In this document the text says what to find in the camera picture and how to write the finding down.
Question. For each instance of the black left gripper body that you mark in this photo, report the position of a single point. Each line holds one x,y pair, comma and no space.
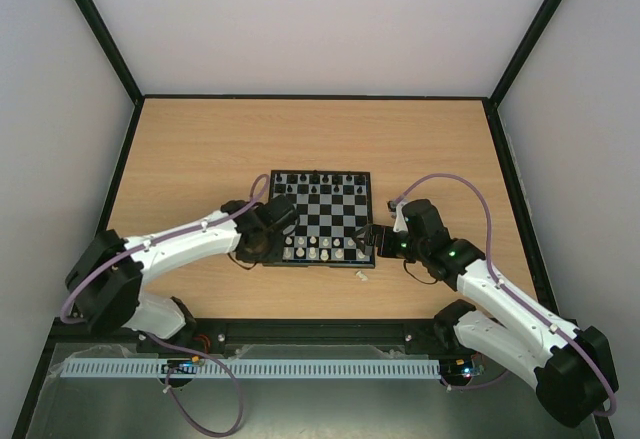
266,252

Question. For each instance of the light blue slotted cable duct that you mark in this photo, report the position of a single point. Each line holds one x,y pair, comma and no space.
139,368

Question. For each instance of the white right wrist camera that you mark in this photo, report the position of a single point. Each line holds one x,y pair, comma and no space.
399,220

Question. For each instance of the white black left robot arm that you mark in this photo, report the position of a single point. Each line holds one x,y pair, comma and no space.
107,286

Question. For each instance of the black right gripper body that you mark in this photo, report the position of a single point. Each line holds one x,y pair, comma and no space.
375,238

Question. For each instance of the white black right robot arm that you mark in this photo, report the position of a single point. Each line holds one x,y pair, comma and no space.
570,369

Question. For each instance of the black aluminium frame rail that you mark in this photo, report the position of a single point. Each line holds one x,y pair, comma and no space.
377,332

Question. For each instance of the black and silver chessboard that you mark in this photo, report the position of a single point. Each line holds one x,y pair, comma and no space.
338,209

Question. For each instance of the black king back row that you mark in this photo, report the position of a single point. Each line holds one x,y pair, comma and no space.
315,176

